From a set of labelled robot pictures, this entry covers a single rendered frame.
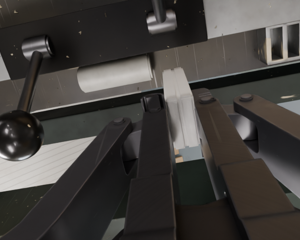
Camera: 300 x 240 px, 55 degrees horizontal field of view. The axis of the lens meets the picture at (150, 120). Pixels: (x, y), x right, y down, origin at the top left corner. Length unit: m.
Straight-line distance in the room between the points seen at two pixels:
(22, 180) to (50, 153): 0.40
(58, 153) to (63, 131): 2.97
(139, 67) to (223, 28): 0.09
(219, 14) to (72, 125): 0.26
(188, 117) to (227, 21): 0.16
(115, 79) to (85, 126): 0.13
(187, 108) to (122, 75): 0.17
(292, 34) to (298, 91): 0.12
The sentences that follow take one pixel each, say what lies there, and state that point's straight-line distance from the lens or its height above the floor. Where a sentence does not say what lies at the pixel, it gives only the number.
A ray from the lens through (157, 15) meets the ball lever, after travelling 0.26.
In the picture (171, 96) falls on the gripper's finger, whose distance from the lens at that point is 0.15.
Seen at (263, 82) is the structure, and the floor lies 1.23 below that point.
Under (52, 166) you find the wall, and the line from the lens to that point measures 3.45.
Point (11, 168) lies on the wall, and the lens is 3.37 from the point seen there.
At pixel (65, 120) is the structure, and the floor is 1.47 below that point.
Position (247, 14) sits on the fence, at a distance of 0.30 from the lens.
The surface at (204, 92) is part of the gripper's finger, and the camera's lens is 0.18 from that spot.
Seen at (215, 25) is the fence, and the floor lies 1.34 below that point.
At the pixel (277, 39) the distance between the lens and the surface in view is 0.34.
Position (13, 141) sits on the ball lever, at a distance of 0.22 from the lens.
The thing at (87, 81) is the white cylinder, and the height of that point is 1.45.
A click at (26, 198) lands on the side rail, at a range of 0.49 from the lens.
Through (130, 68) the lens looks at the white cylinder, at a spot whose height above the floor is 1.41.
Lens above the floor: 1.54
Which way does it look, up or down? 25 degrees down
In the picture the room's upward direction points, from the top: 113 degrees counter-clockwise
